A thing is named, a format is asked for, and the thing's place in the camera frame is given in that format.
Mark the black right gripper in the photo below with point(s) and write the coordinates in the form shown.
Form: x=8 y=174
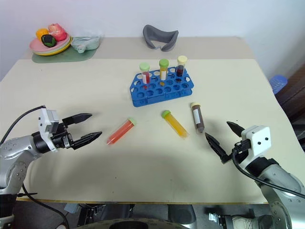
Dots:
x=241 y=145

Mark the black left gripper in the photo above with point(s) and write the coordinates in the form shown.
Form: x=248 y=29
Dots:
x=62 y=138

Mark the brown liquid tube cream cap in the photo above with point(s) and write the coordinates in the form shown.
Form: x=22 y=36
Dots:
x=197 y=118

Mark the orange-red liquid tube green cap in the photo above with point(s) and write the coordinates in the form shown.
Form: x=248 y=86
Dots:
x=121 y=131

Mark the yellow liquid tube green cap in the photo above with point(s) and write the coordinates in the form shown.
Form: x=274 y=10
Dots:
x=176 y=125

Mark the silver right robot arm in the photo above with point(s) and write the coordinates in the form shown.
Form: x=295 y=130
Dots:
x=281 y=181

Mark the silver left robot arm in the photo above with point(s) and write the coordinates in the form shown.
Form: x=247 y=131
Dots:
x=14 y=148

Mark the blue plastic test tube rack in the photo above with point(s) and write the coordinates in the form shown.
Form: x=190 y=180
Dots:
x=140 y=101

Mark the red liquid tube white label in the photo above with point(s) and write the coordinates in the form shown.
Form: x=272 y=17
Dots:
x=145 y=66

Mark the dark red tube yellow cap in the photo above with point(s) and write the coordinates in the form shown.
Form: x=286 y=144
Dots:
x=181 y=60

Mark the yellow liquid tube white label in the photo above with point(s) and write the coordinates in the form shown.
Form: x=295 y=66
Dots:
x=163 y=63

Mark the green placemat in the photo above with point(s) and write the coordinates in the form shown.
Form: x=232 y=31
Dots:
x=71 y=57

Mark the blue stacked plastic item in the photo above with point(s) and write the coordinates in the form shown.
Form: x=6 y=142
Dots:
x=278 y=83

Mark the yellow plate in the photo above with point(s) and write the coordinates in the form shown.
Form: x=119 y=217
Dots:
x=60 y=50

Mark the dark brown furniture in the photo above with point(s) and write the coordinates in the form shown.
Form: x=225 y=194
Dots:
x=295 y=95

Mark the pale green plastic pouch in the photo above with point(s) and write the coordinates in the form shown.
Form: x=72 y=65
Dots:
x=88 y=43

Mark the black and green fruit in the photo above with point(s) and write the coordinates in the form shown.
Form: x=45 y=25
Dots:
x=48 y=40

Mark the pink plate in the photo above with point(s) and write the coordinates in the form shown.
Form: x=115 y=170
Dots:
x=35 y=46

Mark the red apple in foam net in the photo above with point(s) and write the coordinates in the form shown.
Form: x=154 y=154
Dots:
x=57 y=32

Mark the orange fruit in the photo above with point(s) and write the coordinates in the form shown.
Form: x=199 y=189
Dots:
x=41 y=33

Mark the dark rounded shape under table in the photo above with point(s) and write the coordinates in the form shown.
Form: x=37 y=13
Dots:
x=143 y=218

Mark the grey foam face pad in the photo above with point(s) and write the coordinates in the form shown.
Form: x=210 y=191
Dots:
x=152 y=33

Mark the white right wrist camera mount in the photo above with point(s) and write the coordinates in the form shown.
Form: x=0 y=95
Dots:
x=258 y=138

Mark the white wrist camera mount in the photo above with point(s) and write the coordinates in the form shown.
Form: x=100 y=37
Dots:
x=43 y=124
x=258 y=138

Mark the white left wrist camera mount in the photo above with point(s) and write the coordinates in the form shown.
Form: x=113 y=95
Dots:
x=43 y=124

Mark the metal latch bracket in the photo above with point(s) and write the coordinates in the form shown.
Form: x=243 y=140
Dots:
x=216 y=218

